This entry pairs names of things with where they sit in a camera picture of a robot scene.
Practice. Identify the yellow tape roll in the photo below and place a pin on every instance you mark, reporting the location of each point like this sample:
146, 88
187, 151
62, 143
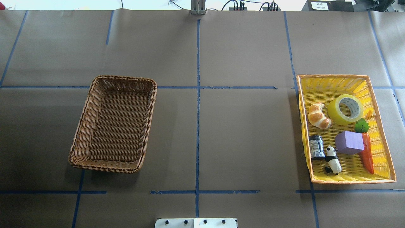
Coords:
352, 103

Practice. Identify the brown wicker basket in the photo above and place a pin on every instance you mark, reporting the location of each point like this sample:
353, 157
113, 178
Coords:
114, 126

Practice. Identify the yellow plastic basket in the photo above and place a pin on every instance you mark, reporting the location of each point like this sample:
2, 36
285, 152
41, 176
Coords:
323, 89

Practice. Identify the toy croissant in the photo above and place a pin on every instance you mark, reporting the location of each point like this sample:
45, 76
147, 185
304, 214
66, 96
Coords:
317, 118

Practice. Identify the small dark jar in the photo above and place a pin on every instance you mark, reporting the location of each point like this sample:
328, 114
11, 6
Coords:
316, 147

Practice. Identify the toy panda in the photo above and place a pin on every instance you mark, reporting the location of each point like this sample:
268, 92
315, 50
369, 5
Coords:
333, 161

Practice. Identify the purple foam block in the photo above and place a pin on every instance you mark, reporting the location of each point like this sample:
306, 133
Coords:
348, 142

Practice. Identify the black box with label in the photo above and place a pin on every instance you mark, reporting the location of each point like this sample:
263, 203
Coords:
328, 5

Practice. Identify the toy carrot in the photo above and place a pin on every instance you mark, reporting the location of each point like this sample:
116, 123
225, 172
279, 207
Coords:
362, 127

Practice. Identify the aluminium frame post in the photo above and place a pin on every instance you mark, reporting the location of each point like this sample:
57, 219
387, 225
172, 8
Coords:
197, 7

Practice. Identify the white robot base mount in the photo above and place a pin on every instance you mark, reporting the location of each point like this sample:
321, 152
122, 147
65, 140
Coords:
196, 223

